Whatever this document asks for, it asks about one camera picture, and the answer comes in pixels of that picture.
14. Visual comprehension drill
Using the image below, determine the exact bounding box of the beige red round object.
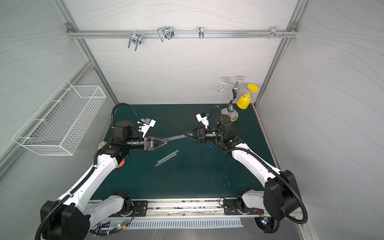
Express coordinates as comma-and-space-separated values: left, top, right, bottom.
117, 159, 125, 169

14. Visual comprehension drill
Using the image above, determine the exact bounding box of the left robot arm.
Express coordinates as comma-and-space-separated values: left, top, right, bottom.
35, 118, 167, 240

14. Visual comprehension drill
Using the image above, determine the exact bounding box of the metal clamp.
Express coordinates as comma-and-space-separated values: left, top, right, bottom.
198, 27, 204, 39
260, 27, 287, 39
157, 26, 175, 42
128, 32, 142, 51

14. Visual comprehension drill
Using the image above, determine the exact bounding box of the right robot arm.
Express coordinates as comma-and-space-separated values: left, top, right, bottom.
185, 112, 309, 225

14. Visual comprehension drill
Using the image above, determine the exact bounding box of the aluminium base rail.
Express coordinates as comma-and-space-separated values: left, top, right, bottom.
59, 196, 307, 221

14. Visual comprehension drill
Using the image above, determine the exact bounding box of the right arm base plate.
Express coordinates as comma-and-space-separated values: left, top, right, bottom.
219, 198, 265, 216

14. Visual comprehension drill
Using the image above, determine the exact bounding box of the beige plastic bottle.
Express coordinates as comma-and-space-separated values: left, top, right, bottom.
98, 141, 107, 149

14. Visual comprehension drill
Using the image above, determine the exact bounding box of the chrome cup holder stand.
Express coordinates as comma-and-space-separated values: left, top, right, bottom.
217, 76, 251, 122

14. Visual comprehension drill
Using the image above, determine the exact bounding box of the green table mat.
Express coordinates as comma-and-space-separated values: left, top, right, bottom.
92, 104, 263, 200

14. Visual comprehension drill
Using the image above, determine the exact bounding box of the white wire basket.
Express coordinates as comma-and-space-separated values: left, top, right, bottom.
12, 80, 106, 156

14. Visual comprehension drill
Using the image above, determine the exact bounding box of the clear test tube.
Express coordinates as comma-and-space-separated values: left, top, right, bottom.
164, 135, 186, 142
157, 150, 179, 165
155, 152, 178, 167

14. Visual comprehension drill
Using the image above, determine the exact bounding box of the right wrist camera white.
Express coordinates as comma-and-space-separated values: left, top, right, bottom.
196, 112, 210, 129

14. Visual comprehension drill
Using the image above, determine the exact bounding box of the aluminium crossbar rail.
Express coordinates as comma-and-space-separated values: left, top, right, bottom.
67, 29, 299, 40

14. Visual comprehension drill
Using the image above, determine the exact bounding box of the white slotted cable duct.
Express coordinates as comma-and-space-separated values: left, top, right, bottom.
125, 218, 244, 230

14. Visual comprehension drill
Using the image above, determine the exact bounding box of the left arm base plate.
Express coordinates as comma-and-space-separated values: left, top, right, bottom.
110, 200, 148, 218

